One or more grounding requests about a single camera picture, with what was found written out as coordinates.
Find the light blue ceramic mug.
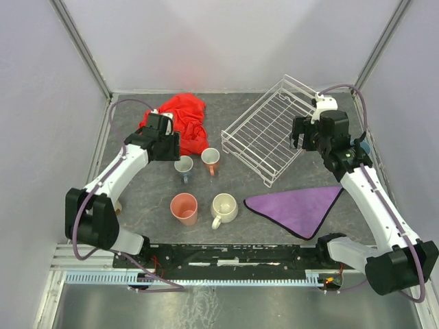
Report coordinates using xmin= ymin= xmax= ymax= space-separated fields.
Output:
xmin=174 ymin=156 xmax=193 ymax=184

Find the salmon pink ceramic mug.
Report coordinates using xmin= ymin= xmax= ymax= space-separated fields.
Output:
xmin=201 ymin=147 xmax=220 ymax=176

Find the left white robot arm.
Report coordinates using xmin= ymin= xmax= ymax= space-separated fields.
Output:
xmin=64 ymin=112 xmax=180 ymax=255

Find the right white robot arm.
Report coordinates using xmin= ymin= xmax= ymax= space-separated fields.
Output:
xmin=289 ymin=110 xmax=438 ymax=304

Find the beige cup behind arm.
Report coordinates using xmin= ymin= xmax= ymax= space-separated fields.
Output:
xmin=115 ymin=201 xmax=122 ymax=215

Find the blue plastic cup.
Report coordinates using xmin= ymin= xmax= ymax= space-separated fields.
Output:
xmin=360 ymin=140 xmax=371 ymax=155

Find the red crumpled cloth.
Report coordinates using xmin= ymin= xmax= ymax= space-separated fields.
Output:
xmin=158 ymin=93 xmax=209 ymax=156

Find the pink plastic tumbler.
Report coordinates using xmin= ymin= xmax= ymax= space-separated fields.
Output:
xmin=170 ymin=193 xmax=198 ymax=226

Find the purple microfiber cloth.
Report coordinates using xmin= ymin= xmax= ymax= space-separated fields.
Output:
xmin=244 ymin=186 xmax=344 ymax=241

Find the cream ceramic mug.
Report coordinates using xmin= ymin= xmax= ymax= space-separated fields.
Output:
xmin=211 ymin=193 xmax=238 ymax=230

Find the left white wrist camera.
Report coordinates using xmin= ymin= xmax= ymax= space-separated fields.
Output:
xmin=151 ymin=109 xmax=174 ymax=136

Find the white wire dish rack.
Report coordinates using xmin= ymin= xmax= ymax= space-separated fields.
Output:
xmin=221 ymin=75 xmax=317 ymax=188

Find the black mounting base plate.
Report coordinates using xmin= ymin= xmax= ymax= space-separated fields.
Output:
xmin=133 ymin=243 xmax=355 ymax=280

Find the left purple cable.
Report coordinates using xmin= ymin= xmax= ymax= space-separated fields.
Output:
xmin=70 ymin=99 xmax=186 ymax=294

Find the light blue cable duct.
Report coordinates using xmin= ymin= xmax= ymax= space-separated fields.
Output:
xmin=64 ymin=269 xmax=327 ymax=287

